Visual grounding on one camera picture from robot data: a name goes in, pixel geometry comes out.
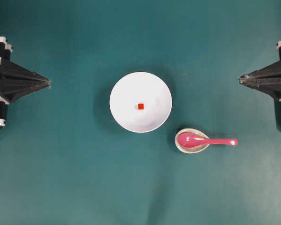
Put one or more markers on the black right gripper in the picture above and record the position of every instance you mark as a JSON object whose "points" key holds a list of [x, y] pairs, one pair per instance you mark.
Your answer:
{"points": [[255, 80]]}

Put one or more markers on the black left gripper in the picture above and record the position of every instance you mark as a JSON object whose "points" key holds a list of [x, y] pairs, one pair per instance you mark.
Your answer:
{"points": [[12, 91]]}

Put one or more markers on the pink ceramic spoon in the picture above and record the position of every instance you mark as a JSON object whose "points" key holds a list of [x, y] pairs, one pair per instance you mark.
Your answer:
{"points": [[190, 140]]}

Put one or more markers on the speckled oval spoon rest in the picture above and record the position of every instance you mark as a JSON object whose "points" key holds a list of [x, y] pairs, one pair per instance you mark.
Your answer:
{"points": [[193, 150]]}

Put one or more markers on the white round bowl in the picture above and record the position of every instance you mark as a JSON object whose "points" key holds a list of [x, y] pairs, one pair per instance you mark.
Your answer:
{"points": [[135, 88]]}

